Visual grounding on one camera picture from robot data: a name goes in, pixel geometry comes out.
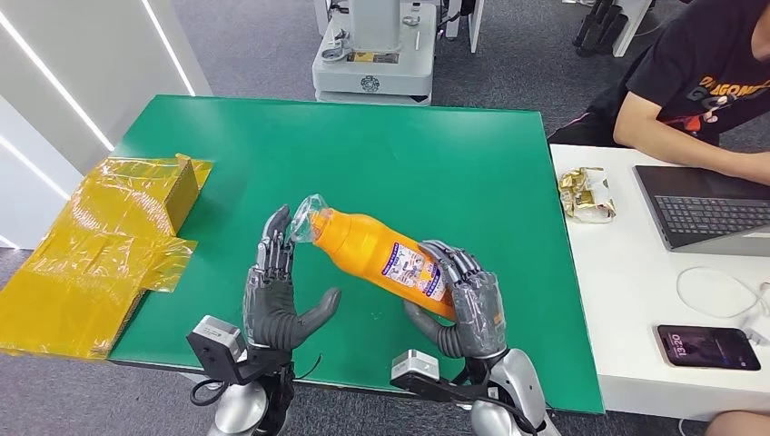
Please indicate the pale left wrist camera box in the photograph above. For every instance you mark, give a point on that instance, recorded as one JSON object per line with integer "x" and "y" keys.
{"x": 219, "y": 346}

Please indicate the gold and white snack wrapper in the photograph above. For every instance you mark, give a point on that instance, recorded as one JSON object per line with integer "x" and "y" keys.
{"x": 583, "y": 195}

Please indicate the white furniture leg panel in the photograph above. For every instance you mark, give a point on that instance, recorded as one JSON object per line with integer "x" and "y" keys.
{"x": 475, "y": 24}
{"x": 631, "y": 18}

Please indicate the person's bare knee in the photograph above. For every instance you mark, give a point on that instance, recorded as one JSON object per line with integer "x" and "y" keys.
{"x": 740, "y": 424}

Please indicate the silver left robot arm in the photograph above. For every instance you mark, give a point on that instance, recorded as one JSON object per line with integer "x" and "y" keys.
{"x": 240, "y": 409}

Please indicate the green top table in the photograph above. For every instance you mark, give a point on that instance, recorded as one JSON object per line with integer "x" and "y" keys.
{"x": 391, "y": 162}

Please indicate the black smartphone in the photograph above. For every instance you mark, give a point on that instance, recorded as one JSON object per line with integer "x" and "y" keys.
{"x": 707, "y": 347}

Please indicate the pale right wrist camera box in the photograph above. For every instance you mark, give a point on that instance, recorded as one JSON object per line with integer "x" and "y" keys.
{"x": 415, "y": 367}

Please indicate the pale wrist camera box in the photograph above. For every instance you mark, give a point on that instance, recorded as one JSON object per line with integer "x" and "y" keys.
{"x": 415, "y": 367}
{"x": 219, "y": 346}

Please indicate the black equipment stand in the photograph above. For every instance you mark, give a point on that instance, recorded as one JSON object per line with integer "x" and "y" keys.
{"x": 598, "y": 30}

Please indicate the white desk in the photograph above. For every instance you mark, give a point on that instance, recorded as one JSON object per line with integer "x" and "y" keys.
{"x": 619, "y": 301}

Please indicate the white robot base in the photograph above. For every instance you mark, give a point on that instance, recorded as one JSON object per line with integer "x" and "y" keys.
{"x": 373, "y": 75}

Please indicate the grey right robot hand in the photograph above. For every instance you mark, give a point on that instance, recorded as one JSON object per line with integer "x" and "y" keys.
{"x": 478, "y": 313}

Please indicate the yellow film wrapped box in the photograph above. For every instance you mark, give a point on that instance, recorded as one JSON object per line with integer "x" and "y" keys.
{"x": 90, "y": 259}

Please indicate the white wall light strip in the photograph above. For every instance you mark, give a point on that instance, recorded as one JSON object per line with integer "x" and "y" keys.
{"x": 60, "y": 84}
{"x": 168, "y": 48}

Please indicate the orange plastic bottle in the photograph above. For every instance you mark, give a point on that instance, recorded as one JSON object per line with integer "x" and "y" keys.
{"x": 361, "y": 247}

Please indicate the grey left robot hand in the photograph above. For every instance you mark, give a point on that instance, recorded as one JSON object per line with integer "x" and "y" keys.
{"x": 271, "y": 313}

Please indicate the grey laptop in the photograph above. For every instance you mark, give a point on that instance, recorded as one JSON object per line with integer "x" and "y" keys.
{"x": 704, "y": 210}

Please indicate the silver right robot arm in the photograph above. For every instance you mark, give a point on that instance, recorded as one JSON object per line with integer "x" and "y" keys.
{"x": 517, "y": 379}

